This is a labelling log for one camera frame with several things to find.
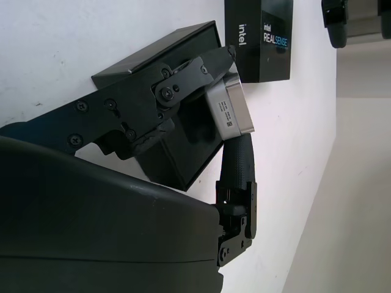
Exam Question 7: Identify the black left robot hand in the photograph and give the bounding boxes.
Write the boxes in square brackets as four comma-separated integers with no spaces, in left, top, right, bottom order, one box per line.
[321,0,391,49]

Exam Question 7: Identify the black RealSense box lid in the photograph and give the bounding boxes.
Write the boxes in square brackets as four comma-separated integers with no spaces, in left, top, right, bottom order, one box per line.
[224,0,294,84]

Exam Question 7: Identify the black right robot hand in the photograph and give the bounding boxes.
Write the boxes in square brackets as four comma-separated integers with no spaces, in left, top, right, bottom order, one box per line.
[0,45,258,293]

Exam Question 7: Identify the small silver depth camera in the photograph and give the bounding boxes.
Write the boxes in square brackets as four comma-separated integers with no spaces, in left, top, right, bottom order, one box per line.
[204,72,255,142]

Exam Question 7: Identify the black camera box base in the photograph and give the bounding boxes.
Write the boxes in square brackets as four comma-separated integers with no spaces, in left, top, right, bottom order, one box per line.
[91,20,239,192]

